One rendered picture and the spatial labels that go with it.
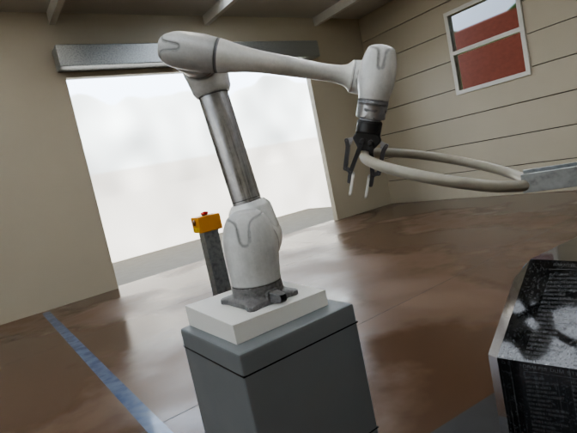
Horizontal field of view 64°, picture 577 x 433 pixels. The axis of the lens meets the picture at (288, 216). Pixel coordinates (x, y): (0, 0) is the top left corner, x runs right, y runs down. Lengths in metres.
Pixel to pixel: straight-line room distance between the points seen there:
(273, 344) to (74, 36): 6.82
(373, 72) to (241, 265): 0.66
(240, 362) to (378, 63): 0.89
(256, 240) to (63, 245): 5.95
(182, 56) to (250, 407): 0.98
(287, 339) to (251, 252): 0.27
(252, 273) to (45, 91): 6.27
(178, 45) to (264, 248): 0.63
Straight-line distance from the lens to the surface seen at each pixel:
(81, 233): 7.20
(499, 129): 8.74
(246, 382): 1.24
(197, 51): 1.42
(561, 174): 1.36
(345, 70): 1.54
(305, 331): 1.31
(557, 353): 1.46
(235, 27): 8.79
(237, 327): 1.27
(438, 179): 1.20
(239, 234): 1.34
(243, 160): 1.55
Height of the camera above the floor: 1.23
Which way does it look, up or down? 6 degrees down
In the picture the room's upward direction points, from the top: 12 degrees counter-clockwise
